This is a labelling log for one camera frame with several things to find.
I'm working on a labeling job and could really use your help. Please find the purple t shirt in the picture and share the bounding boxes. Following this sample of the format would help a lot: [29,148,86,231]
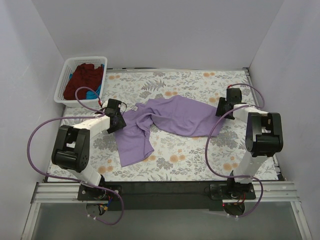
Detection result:
[114,95,224,167]

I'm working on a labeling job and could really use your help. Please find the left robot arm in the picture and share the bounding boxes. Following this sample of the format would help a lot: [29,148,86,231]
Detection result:
[51,99,127,200]

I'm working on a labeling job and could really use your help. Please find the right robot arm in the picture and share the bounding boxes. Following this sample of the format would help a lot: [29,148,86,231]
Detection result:
[215,86,284,199]

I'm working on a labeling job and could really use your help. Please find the blue t shirt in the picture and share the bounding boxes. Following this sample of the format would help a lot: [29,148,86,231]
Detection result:
[68,63,104,100]

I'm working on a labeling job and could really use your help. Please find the dark red t shirt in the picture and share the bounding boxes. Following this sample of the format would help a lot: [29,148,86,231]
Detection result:
[62,63,104,101]

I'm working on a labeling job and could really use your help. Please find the white plastic laundry basket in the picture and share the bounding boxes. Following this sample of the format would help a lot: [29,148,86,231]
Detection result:
[54,56,108,108]

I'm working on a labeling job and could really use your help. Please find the floral patterned table mat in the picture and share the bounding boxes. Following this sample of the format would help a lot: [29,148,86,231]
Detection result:
[47,70,280,183]

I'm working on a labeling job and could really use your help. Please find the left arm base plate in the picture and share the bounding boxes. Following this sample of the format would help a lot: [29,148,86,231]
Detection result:
[77,184,122,201]

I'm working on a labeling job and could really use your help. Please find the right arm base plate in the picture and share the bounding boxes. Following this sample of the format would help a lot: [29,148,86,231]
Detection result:
[209,182,256,200]

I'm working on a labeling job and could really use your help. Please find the aluminium frame rail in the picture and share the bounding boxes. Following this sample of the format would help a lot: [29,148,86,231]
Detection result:
[31,181,300,203]

